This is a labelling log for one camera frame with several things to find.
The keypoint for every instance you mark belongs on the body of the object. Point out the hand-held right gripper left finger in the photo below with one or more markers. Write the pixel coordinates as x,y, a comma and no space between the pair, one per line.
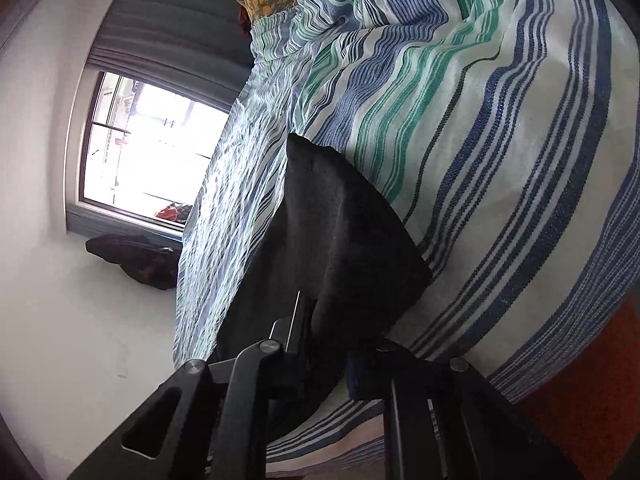
250,385

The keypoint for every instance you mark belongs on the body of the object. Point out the window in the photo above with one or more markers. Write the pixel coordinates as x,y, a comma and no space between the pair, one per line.
150,150

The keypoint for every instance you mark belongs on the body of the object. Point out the blue curtain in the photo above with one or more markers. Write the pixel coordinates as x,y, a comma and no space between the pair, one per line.
165,35

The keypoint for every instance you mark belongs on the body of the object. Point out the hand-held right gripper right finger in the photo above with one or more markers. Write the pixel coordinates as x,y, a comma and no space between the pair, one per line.
356,377

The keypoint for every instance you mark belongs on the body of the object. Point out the red cloth by window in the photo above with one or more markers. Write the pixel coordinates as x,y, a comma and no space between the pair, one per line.
172,211

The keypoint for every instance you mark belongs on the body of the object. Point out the dark hanging clothes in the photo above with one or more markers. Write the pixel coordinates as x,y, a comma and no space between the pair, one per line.
132,260

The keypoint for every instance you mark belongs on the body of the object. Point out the orange fleece clothing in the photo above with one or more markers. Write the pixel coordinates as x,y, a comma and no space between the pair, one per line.
595,390

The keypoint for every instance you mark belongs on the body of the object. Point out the black pants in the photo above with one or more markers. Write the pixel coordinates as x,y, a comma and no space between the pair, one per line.
350,240

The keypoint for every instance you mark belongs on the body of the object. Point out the striped bed sheet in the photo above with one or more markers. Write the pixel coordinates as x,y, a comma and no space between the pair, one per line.
500,160

